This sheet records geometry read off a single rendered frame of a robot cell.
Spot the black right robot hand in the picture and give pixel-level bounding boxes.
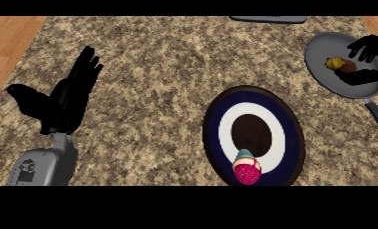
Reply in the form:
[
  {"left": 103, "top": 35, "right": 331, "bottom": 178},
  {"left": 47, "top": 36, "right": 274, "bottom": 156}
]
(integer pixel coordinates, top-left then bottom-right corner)
[{"left": 334, "top": 34, "right": 378, "bottom": 86}]

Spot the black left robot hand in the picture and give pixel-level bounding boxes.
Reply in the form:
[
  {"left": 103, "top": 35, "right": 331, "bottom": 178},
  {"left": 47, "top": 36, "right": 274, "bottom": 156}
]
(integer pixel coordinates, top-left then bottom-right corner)
[{"left": 4, "top": 45, "right": 104, "bottom": 136}]

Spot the yellow-brown sweet potato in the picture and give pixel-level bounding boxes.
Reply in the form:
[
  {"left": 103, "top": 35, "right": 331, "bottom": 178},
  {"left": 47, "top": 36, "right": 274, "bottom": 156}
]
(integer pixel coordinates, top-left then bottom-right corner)
[{"left": 323, "top": 56, "right": 358, "bottom": 74}]

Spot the grey frying pan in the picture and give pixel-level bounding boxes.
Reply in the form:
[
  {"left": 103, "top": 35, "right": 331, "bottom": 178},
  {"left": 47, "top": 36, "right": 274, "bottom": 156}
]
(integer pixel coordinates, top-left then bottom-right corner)
[{"left": 302, "top": 32, "right": 378, "bottom": 123}]

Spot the blue and white plate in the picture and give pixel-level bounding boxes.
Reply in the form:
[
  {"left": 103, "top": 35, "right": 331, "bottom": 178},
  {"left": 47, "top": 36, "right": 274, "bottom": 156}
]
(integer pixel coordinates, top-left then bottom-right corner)
[{"left": 202, "top": 85, "right": 306, "bottom": 187}]

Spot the flat grey appliance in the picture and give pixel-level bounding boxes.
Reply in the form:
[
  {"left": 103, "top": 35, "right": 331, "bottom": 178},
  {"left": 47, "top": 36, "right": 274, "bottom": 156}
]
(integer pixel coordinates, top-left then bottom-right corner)
[{"left": 228, "top": 15, "right": 308, "bottom": 25}]

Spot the pink cupcake with teal top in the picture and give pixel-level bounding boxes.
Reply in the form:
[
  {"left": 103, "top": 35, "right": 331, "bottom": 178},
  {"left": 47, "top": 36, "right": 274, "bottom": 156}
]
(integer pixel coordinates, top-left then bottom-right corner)
[{"left": 231, "top": 148, "right": 262, "bottom": 186}]

